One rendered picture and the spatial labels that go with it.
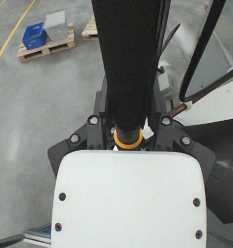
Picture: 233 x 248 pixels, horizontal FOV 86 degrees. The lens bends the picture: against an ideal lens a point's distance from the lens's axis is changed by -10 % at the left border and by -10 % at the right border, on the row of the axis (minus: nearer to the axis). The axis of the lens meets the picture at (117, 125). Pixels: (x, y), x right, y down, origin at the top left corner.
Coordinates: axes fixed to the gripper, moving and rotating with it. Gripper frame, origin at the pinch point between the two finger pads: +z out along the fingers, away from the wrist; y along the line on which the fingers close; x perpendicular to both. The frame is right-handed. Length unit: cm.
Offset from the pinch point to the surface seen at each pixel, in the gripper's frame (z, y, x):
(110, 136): 8.0, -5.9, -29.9
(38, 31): 286, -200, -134
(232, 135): 1.6, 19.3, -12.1
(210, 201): -9.3, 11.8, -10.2
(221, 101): 20.6, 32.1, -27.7
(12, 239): -35, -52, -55
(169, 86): 32, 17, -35
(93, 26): 291, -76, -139
